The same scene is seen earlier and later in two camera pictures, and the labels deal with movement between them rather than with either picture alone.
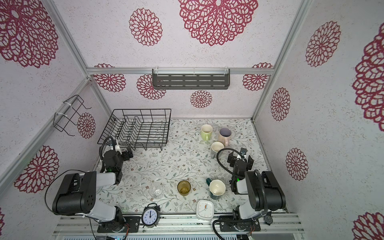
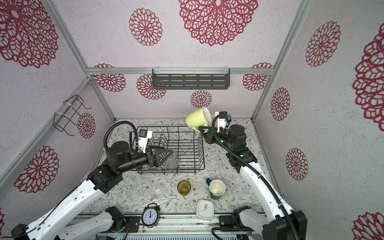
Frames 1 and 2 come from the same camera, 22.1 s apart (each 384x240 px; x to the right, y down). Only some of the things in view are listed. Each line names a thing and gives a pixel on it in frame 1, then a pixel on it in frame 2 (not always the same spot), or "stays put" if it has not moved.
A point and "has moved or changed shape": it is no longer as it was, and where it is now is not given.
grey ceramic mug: x=215 y=147 to x=172 y=163
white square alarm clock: x=205 y=209 stays put
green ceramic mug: x=206 y=132 has moved or changed shape
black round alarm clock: x=150 y=215 stays put
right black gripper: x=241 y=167 to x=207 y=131
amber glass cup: x=184 y=187 stays put
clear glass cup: x=156 y=191 stays put
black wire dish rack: x=137 y=128 to x=185 y=143
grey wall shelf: x=191 y=78 stays put
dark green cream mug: x=217 y=188 stays put
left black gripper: x=125 y=153 to x=154 y=159
